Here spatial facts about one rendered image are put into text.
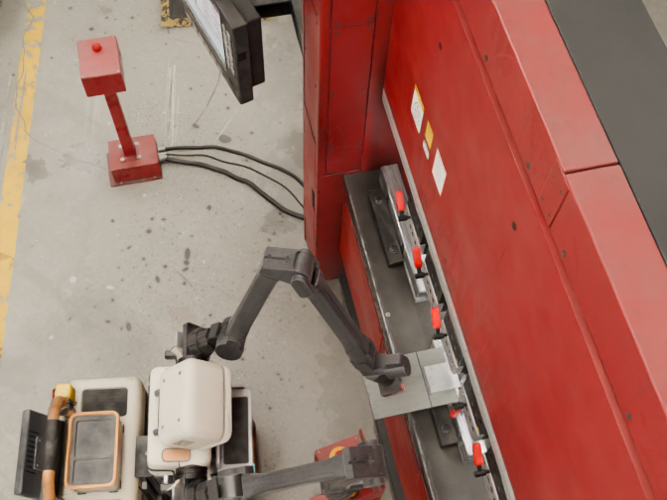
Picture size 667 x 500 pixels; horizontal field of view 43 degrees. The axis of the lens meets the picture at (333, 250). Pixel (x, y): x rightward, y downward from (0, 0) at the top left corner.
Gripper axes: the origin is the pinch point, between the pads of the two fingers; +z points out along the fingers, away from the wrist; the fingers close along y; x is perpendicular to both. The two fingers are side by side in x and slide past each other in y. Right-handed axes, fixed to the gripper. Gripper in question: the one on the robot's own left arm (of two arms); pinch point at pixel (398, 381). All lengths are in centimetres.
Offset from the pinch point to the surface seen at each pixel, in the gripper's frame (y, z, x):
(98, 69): 157, -17, 82
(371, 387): 0.8, -1.3, 8.4
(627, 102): 4, -97, -87
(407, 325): 22.6, 19.0, -1.6
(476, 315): -2, -37, -37
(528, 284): -12, -72, -57
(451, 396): -7.0, 9.8, -11.7
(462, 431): -17.3, 12.7, -11.1
